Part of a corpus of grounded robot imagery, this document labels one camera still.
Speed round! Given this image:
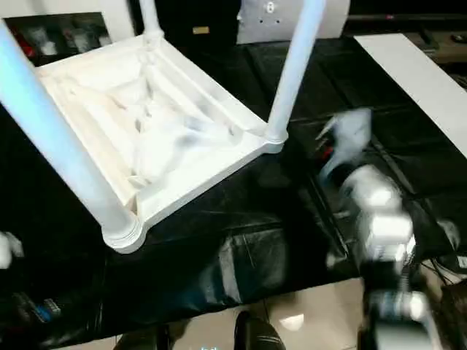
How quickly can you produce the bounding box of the white flat board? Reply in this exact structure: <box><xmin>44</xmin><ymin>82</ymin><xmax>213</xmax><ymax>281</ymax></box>
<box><xmin>352</xmin><ymin>32</ymin><xmax>467</xmax><ymax>162</ymax></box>

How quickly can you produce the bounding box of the white plastic table leg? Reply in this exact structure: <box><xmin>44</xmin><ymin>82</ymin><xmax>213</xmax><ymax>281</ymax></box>
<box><xmin>265</xmin><ymin>0</ymin><xmax>328</xmax><ymax>146</ymax></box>
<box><xmin>139</xmin><ymin>0</ymin><xmax>164</xmax><ymax>45</ymax></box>
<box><xmin>0</xmin><ymin>17</ymin><xmax>146</xmax><ymax>255</ymax></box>

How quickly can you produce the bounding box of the dark round woven basket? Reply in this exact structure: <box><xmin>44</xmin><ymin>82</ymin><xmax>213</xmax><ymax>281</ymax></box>
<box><xmin>440</xmin><ymin>281</ymin><xmax>467</xmax><ymax>350</ymax></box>

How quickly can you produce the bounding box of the right robot leg dark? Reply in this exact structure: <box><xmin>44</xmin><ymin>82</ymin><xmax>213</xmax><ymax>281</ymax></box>
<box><xmin>233</xmin><ymin>308</ymin><xmax>288</xmax><ymax>350</ymax></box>

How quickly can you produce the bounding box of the robot leg dark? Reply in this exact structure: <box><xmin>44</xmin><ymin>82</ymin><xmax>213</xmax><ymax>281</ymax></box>
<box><xmin>115</xmin><ymin>323</ymin><xmax>173</xmax><ymax>350</ymax></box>
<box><xmin>233</xmin><ymin>308</ymin><xmax>288</xmax><ymax>350</ymax></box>

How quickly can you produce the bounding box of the red box in cabinet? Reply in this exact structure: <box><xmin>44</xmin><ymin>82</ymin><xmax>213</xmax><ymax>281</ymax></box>
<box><xmin>17</xmin><ymin>34</ymin><xmax>34</xmax><ymax>56</ymax></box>

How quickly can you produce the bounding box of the left robot leg dark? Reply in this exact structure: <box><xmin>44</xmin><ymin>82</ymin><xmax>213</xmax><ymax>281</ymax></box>
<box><xmin>115</xmin><ymin>323</ymin><xmax>173</xmax><ymax>350</ymax></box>

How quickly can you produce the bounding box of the black work mat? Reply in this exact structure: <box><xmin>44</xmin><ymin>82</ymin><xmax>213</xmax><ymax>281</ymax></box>
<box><xmin>0</xmin><ymin>34</ymin><xmax>467</xmax><ymax>347</ymax></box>

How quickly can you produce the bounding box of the black cabinet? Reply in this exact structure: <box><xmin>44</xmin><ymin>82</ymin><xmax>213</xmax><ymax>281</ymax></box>
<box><xmin>130</xmin><ymin>0</ymin><xmax>244</xmax><ymax>42</ymax></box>

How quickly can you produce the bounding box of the white cabinet with glass doors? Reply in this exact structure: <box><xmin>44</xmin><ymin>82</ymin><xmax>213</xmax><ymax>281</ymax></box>
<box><xmin>0</xmin><ymin>0</ymin><xmax>140</xmax><ymax>69</ymax></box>

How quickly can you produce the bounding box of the white plastic table top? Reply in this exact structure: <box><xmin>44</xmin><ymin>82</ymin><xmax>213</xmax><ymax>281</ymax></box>
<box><xmin>35</xmin><ymin>31</ymin><xmax>290</xmax><ymax>256</ymax></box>

